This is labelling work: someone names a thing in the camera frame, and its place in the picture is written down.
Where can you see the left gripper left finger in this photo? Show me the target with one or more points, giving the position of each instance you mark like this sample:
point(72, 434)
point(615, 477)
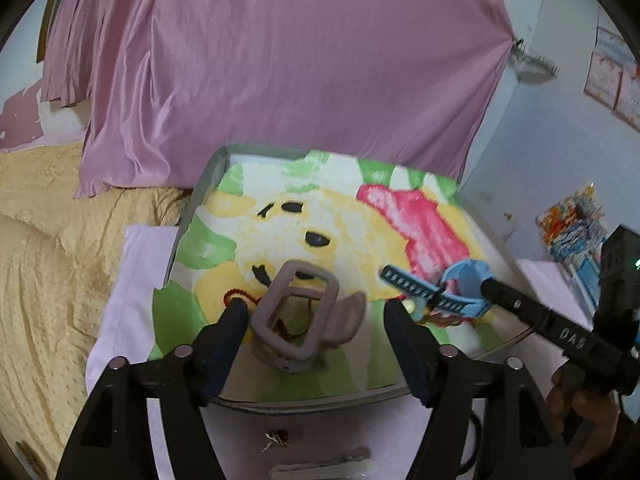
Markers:
point(112, 437)

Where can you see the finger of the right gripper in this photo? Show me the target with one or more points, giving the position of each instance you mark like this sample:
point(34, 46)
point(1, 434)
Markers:
point(545, 322)

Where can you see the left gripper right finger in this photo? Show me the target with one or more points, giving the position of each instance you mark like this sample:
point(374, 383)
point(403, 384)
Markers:
point(513, 435)

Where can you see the light blue kids smartwatch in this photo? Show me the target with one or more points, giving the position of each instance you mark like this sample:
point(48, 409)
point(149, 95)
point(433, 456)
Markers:
point(457, 292)

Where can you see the white scalloped hair clip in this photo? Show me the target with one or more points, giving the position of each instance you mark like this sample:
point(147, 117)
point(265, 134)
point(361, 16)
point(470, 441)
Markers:
point(352, 466)

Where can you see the gold red stud earring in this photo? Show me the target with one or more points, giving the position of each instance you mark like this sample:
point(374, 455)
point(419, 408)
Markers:
point(276, 438)

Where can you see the beige claw hair clip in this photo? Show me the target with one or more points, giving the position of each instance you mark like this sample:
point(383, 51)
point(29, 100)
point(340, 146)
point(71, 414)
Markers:
point(302, 314)

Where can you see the right hand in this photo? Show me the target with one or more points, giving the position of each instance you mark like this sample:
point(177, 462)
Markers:
point(597, 414)

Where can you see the stack of books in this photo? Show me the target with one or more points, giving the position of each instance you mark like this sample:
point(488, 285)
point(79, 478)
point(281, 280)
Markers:
point(573, 231)

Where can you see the grey shallow tray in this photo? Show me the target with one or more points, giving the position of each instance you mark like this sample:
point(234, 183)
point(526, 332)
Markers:
point(320, 279)

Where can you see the colourful cartoon towel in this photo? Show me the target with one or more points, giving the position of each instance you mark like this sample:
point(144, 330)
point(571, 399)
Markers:
point(325, 259)

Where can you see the yellow bed cover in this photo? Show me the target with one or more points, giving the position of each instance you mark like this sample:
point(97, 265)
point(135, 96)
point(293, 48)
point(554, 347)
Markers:
point(59, 262)

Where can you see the large pink curtain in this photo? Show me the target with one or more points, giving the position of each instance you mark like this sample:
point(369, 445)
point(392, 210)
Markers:
point(171, 81)

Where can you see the wall certificates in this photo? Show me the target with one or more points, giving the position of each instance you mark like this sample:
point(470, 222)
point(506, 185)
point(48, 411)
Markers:
point(613, 77)

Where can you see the wire wall shelf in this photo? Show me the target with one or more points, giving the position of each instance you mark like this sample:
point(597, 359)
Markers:
point(531, 67)

